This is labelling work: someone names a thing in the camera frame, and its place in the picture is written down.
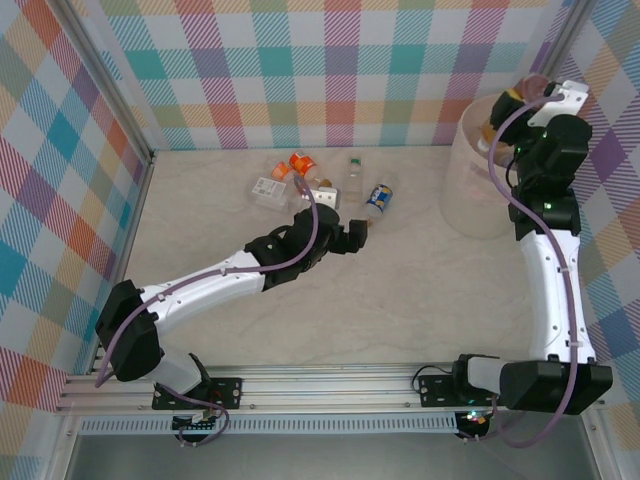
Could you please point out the blue Pepsi label bottle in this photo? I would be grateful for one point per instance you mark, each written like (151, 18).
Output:
(380, 196)

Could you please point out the clear bottle green cap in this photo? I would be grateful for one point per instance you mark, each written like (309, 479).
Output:
(354, 182)

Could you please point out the clear bottle white label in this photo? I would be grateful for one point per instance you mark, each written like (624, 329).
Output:
(265, 189)

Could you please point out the beige round plastic bin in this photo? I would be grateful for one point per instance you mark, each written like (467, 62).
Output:
(470, 200)

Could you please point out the small orange label bottle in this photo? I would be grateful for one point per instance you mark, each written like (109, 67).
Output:
(281, 170)

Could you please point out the orange label gold cap bottle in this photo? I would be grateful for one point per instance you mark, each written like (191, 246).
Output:
(302, 162)

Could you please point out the small circuit board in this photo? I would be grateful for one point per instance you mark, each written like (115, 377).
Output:
(472, 420)
(195, 422)

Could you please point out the aluminium frame post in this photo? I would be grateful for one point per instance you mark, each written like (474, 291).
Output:
(107, 85)
(570, 30)

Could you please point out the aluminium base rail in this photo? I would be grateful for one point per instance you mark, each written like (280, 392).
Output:
(325, 387)

